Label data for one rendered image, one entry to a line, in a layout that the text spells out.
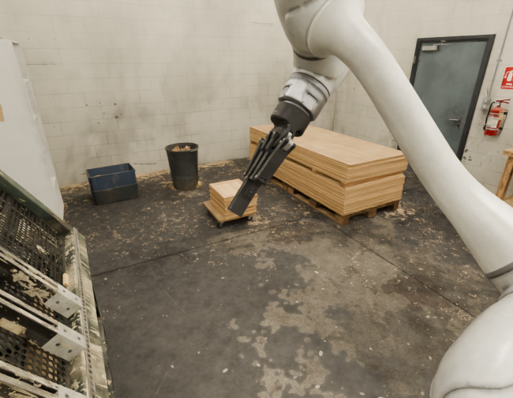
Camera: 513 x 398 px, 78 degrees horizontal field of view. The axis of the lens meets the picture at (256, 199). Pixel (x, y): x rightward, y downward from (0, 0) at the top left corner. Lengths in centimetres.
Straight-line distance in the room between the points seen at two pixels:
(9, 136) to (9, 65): 72
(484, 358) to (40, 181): 435
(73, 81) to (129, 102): 81
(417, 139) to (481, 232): 16
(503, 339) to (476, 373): 5
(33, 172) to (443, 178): 422
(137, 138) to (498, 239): 554
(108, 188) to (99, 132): 119
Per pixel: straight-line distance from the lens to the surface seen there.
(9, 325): 133
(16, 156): 439
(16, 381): 111
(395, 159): 428
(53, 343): 139
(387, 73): 50
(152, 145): 586
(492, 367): 38
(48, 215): 224
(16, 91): 426
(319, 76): 65
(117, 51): 564
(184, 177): 494
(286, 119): 62
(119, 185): 487
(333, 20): 52
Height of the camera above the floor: 190
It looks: 24 degrees down
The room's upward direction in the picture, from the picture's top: straight up
